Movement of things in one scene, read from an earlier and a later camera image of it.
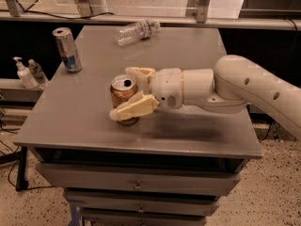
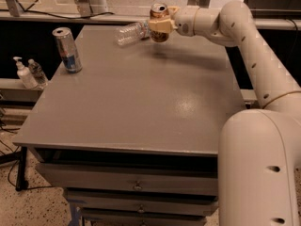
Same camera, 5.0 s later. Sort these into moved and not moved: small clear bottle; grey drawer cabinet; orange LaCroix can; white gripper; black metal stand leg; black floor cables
Moved: orange LaCroix can; white gripper
Not moved: black metal stand leg; black floor cables; small clear bottle; grey drawer cabinet
